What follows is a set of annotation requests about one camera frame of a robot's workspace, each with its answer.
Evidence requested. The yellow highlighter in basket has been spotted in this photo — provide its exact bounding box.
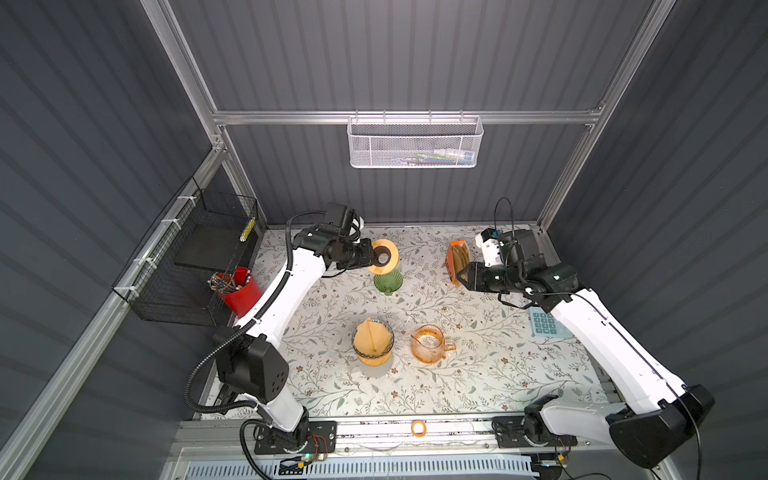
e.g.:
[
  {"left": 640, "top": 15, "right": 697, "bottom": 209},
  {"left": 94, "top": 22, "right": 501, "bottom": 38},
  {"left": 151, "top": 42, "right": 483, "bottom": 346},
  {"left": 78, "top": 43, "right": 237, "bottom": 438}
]
[{"left": 239, "top": 217, "right": 256, "bottom": 243}]

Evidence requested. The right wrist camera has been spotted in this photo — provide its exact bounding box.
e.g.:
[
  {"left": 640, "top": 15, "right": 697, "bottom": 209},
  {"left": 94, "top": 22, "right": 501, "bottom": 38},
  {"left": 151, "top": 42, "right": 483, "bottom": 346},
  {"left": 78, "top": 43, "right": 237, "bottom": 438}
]
[{"left": 475, "top": 228, "right": 503, "bottom": 267}]

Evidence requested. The single brown paper filter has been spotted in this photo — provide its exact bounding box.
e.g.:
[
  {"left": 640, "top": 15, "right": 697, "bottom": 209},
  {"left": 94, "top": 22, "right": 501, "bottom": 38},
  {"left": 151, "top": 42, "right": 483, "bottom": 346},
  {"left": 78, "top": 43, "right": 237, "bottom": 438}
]
[{"left": 353, "top": 317, "right": 394, "bottom": 360}]

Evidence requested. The black wire wall basket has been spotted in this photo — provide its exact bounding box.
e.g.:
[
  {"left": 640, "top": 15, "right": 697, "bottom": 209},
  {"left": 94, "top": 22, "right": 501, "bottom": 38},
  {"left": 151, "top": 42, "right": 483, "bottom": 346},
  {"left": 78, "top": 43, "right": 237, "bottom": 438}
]
[{"left": 113, "top": 180, "right": 264, "bottom": 327}]

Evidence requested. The red ribbed utensil cup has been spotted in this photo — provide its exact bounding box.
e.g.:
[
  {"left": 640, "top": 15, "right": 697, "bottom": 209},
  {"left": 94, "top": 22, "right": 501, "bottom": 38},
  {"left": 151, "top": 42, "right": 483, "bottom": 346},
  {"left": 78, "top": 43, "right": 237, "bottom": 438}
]
[{"left": 209, "top": 267, "right": 263, "bottom": 318}]

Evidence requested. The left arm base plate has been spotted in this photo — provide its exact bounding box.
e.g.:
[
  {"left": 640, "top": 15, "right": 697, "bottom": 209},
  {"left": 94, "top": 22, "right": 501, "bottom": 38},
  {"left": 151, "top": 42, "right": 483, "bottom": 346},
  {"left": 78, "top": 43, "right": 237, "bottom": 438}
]
[{"left": 252, "top": 420, "right": 338, "bottom": 455}]

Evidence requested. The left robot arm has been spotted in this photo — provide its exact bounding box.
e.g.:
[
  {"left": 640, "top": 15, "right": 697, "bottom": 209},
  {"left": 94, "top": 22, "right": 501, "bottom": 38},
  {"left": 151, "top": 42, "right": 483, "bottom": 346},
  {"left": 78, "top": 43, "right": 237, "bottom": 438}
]
[{"left": 183, "top": 203, "right": 399, "bottom": 433}]

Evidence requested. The green glass dripper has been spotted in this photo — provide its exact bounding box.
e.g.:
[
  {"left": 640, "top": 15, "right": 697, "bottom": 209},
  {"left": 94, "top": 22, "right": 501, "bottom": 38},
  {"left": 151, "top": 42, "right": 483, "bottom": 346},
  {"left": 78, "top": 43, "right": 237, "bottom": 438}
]
[{"left": 373, "top": 270, "right": 403, "bottom": 296}]

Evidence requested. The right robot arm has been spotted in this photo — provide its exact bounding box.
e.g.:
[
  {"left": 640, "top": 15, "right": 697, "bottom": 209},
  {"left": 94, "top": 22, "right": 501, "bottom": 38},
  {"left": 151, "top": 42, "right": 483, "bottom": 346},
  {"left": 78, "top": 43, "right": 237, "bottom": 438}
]
[{"left": 456, "top": 228, "right": 715, "bottom": 469}]

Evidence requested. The orange glass pitcher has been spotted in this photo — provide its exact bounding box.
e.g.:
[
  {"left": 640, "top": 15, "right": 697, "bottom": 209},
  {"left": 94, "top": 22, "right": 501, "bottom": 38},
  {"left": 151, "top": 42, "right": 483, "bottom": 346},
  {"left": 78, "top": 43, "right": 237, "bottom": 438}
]
[{"left": 410, "top": 324, "right": 457, "bottom": 364}]

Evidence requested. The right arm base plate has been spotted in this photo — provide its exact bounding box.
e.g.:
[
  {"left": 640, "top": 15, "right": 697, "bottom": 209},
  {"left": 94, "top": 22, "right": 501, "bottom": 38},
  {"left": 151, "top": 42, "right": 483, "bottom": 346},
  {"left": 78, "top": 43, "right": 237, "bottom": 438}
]
[{"left": 491, "top": 414, "right": 578, "bottom": 448}]

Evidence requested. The light blue calculator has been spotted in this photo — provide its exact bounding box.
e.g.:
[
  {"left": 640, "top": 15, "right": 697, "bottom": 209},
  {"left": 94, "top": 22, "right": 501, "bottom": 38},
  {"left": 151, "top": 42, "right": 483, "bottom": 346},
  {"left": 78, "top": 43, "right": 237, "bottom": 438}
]
[{"left": 528, "top": 307, "right": 573, "bottom": 339}]

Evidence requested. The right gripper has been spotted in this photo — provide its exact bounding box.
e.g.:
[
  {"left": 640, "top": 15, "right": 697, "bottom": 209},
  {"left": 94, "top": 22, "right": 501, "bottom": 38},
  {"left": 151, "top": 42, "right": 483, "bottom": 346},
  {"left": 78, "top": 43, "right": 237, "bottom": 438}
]
[{"left": 453, "top": 260, "right": 519, "bottom": 294}]

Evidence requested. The orange coffee filter box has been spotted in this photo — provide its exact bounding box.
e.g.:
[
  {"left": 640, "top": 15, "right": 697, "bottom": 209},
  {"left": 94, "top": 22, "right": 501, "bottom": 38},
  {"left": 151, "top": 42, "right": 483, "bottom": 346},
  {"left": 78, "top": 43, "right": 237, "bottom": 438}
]
[{"left": 445, "top": 239, "right": 468, "bottom": 283}]

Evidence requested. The white wire mesh basket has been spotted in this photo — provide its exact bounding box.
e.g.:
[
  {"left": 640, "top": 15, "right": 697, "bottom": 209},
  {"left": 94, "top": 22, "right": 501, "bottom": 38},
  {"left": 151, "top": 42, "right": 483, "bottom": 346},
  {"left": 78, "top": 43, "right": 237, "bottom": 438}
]
[{"left": 346, "top": 114, "right": 484, "bottom": 169}]

